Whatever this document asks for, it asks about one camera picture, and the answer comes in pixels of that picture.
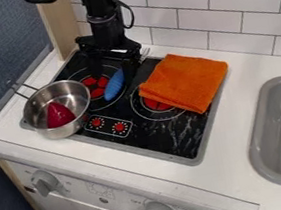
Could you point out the toy stove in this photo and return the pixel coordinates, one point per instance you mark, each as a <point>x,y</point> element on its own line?
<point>161,130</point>

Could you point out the red toy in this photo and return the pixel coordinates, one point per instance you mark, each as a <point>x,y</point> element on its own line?
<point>58,115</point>

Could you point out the blue fork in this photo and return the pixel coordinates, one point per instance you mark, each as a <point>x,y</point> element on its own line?
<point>114,86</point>

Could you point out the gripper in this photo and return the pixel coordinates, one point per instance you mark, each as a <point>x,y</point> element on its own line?
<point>109,50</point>

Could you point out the orange cloth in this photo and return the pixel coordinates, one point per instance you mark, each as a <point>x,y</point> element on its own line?
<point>184,81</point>

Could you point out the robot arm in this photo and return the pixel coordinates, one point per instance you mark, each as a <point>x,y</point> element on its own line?
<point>101,5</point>

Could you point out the silver pot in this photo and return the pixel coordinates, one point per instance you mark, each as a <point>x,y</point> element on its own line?
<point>67,94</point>

